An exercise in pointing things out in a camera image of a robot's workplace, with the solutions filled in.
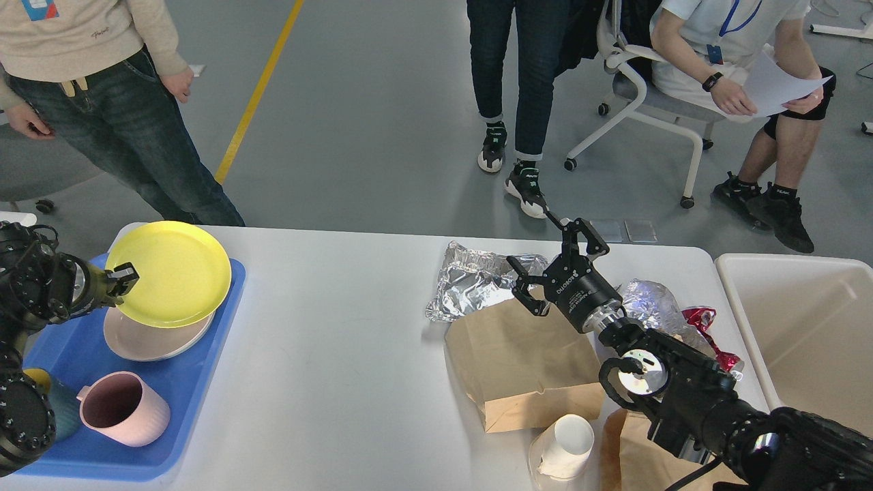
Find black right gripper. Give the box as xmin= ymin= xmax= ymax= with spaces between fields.
xmin=506 ymin=211 xmax=624 ymax=334

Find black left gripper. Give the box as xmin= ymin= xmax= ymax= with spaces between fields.
xmin=72 ymin=262 xmax=140 ymax=318

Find yellow plastic plate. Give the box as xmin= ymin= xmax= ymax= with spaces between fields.
xmin=106 ymin=221 xmax=232 ymax=327

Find pink ribbed mug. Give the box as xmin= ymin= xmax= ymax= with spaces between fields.
xmin=76 ymin=371 xmax=171 ymax=447

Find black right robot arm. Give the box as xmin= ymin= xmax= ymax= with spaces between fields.
xmin=506 ymin=215 xmax=872 ymax=490

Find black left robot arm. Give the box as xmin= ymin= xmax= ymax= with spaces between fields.
xmin=1 ymin=221 xmax=139 ymax=476

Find pink plate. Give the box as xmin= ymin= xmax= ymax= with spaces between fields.
xmin=103 ymin=308 xmax=215 ymax=361

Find blue plastic tray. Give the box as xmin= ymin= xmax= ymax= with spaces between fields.
xmin=21 ymin=260 xmax=246 ymax=481

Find crumpled foil ball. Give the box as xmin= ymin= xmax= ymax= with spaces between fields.
xmin=618 ymin=279 xmax=716 ymax=358

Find crumpled aluminium foil sheet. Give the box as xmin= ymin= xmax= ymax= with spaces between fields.
xmin=425 ymin=241 xmax=518 ymax=323

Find brown paper bag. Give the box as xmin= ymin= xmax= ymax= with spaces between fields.
xmin=445 ymin=298 xmax=605 ymax=433
xmin=598 ymin=409 xmax=702 ymax=490

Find teal yellow mug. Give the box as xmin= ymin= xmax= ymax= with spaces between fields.
xmin=24 ymin=368 xmax=82 ymax=443

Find white paper cup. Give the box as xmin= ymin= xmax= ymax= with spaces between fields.
xmin=527 ymin=414 xmax=595 ymax=490

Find white grey office chair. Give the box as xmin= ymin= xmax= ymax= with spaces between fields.
xmin=564 ymin=1 xmax=724 ymax=209

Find person in beige sweater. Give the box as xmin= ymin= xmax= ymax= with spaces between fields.
xmin=1 ymin=1 xmax=244 ymax=226

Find person in dark jeans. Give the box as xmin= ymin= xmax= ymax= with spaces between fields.
xmin=467 ymin=1 xmax=603 ymax=220

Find beige plastic bin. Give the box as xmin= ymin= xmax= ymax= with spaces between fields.
xmin=716 ymin=254 xmax=872 ymax=436

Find white paper sheets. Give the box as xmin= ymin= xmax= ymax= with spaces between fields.
xmin=743 ymin=52 xmax=833 ymax=118

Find seated person in white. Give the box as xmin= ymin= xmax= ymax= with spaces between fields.
xmin=648 ymin=0 xmax=838 ymax=254

